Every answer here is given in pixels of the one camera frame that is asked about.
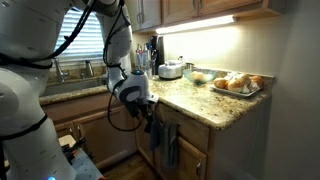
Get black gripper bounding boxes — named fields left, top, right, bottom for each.
left=124, top=97, right=160, bottom=134

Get narrow wooden cabinet door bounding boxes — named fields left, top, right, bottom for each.
left=134, top=123, right=155, bottom=166

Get grey hanging towel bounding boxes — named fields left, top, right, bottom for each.
left=160, top=120, right=181, bottom=169

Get wooden sink cabinet door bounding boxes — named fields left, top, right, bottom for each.
left=72, top=105, right=138, bottom=165

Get wide wooden cabinet door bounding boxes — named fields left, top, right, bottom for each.
left=154, top=136, right=208, bottom=180

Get under-cabinet light strip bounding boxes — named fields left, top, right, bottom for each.
left=155, top=14, right=238, bottom=35

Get pale upper cabinet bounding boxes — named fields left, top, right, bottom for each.
left=124, top=0, right=163, bottom=33

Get wooden upper cabinet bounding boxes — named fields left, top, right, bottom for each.
left=161, top=0, right=288, bottom=27

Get wide wooden drawer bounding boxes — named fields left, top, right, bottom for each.
left=156, top=102, right=211, bottom=153

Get clear bottle metal cap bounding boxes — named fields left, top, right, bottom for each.
left=142, top=43, right=153, bottom=76

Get blue bottle red band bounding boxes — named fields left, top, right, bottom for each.
left=134, top=43, right=144, bottom=70

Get yellow fruit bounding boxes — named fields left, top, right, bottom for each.
left=190, top=70, right=206, bottom=83

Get black coffee maker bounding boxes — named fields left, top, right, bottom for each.
left=149, top=35, right=165, bottom=76

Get glass fruit bowl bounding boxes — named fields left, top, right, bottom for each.
left=183, top=68, right=218, bottom=84

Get wooden sink front panel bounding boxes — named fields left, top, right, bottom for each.
left=41, top=92, right=123, bottom=124

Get brown onion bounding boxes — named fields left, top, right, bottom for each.
left=213, top=77, right=229, bottom=90
left=227, top=76, right=247, bottom=93
left=249, top=75, right=265, bottom=88

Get metal soap dispenser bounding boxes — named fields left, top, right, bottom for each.
left=84, top=59, right=95, bottom=78

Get white perforated board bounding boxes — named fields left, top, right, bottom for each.
left=58, top=134, right=108, bottom=180

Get black orange clamps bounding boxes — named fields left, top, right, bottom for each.
left=62, top=137, right=92, bottom=163

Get steel kitchen sink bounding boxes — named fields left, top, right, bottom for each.
left=43, top=77, right=109, bottom=98

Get white rectangular plate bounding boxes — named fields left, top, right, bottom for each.
left=209, top=83, right=263, bottom=98

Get white garlic bulb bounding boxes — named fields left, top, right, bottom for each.
left=241, top=81, right=261, bottom=94

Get chrome kitchen faucet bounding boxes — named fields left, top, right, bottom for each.
left=53, top=58, right=70, bottom=83

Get white window blinds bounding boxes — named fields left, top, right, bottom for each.
left=53, top=9, right=105, bottom=63

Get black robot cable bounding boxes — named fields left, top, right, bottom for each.
left=0, top=0, right=144, bottom=133

